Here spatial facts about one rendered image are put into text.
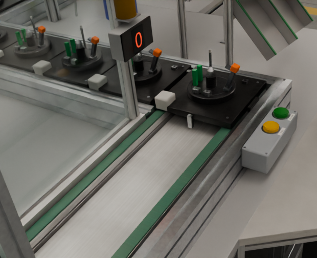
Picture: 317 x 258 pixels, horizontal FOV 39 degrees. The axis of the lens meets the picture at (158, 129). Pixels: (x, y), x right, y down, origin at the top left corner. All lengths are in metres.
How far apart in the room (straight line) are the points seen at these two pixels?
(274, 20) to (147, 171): 0.68
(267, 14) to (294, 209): 0.68
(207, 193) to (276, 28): 0.71
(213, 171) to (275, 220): 0.18
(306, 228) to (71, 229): 0.53
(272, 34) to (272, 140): 0.47
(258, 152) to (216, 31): 0.94
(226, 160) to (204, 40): 0.89
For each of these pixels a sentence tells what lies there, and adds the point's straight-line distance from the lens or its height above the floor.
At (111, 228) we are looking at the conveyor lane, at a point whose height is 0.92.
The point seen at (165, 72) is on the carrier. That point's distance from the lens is 1.45.
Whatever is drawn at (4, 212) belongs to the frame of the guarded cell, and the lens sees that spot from 0.49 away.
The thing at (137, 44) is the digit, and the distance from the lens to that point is 1.12.
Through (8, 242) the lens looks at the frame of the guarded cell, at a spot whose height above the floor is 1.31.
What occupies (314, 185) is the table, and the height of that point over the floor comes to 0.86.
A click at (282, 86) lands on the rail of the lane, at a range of 1.37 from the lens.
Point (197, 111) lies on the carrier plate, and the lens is 1.24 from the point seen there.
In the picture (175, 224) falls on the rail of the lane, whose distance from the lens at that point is 0.95.
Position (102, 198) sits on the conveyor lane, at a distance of 1.10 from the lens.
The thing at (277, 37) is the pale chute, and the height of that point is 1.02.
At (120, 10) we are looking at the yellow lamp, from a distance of 1.09.
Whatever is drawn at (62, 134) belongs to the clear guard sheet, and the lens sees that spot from 1.06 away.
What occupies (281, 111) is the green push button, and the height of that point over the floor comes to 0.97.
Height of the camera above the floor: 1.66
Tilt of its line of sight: 36 degrees down
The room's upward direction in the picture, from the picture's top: 7 degrees counter-clockwise
